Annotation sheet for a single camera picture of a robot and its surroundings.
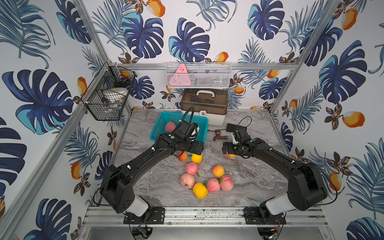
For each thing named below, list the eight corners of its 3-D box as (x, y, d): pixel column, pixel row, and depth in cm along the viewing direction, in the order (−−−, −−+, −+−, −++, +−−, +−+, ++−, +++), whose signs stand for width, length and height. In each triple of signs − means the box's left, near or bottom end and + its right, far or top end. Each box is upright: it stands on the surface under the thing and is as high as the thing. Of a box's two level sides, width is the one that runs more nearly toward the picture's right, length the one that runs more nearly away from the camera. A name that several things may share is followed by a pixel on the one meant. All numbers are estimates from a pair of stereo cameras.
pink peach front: (207, 193, 83) (207, 190, 78) (206, 181, 87) (207, 177, 82) (219, 193, 83) (221, 190, 78) (218, 181, 87) (219, 177, 82)
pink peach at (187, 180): (180, 189, 84) (179, 185, 79) (181, 177, 89) (180, 173, 84) (194, 189, 84) (194, 185, 79) (194, 177, 89) (194, 173, 84)
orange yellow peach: (216, 180, 88) (217, 176, 83) (210, 171, 92) (211, 167, 87) (224, 176, 90) (226, 172, 85) (218, 167, 93) (220, 163, 89)
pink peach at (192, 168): (184, 171, 91) (184, 166, 86) (191, 164, 94) (191, 159, 88) (192, 178, 88) (192, 174, 83) (199, 171, 91) (199, 166, 86)
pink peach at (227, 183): (220, 192, 84) (222, 188, 78) (219, 179, 88) (221, 175, 83) (232, 192, 84) (235, 188, 78) (230, 179, 88) (232, 175, 83)
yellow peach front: (199, 202, 81) (200, 199, 76) (191, 190, 84) (190, 187, 80) (208, 194, 83) (209, 191, 78) (199, 183, 87) (200, 179, 82)
